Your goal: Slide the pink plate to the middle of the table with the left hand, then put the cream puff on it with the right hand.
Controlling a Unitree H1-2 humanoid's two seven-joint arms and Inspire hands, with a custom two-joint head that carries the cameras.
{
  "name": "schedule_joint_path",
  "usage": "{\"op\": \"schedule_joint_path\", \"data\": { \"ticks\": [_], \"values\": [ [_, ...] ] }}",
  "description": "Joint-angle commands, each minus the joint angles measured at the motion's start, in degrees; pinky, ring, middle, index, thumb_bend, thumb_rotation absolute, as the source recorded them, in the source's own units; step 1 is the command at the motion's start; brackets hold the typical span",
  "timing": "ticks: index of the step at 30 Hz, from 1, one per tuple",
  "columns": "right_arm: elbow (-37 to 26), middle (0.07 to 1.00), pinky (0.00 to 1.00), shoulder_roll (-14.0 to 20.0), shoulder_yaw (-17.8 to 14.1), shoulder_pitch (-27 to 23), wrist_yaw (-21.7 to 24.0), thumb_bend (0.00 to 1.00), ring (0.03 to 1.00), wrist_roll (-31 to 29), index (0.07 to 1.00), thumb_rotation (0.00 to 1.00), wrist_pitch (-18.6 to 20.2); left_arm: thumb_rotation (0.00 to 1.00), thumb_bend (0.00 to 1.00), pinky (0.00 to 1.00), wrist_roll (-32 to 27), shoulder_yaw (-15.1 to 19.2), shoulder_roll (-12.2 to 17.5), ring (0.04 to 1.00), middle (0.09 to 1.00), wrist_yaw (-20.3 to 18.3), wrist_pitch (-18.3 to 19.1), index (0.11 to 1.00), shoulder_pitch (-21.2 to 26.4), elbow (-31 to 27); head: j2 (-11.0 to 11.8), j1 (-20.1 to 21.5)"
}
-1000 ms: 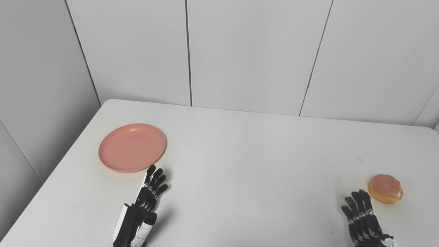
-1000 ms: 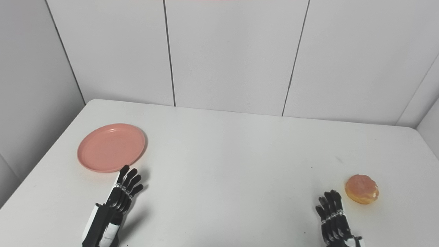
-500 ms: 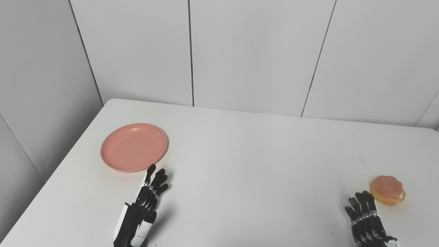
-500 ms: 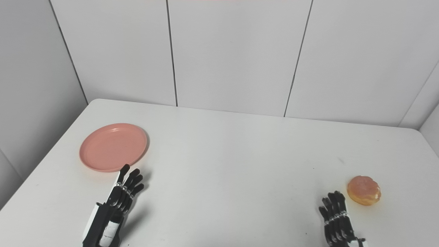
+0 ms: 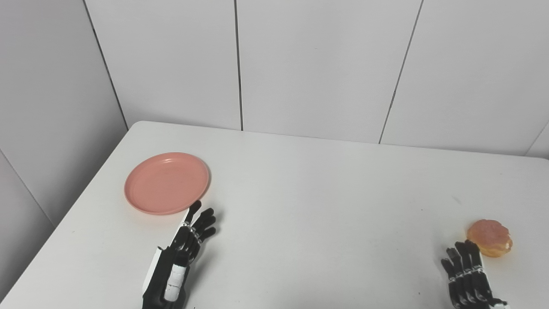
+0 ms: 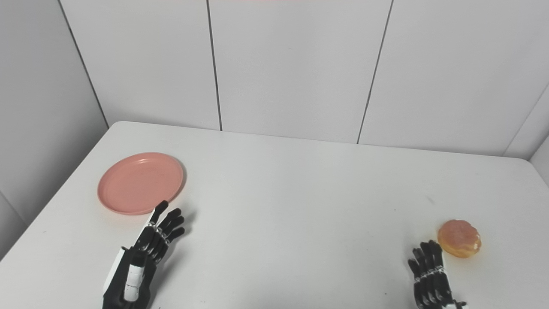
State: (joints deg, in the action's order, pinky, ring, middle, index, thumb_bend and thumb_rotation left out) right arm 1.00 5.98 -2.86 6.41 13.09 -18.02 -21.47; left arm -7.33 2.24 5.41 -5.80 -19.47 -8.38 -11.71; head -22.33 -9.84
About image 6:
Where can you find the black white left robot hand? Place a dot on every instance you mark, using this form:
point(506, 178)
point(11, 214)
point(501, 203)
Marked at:
point(137, 266)

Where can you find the pink round plate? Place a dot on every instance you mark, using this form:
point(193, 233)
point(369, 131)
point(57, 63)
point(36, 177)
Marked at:
point(140, 183)

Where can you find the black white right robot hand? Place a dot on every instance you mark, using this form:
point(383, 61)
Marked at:
point(431, 283)

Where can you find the golden cream puff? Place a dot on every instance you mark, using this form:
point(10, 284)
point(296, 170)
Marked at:
point(459, 238)

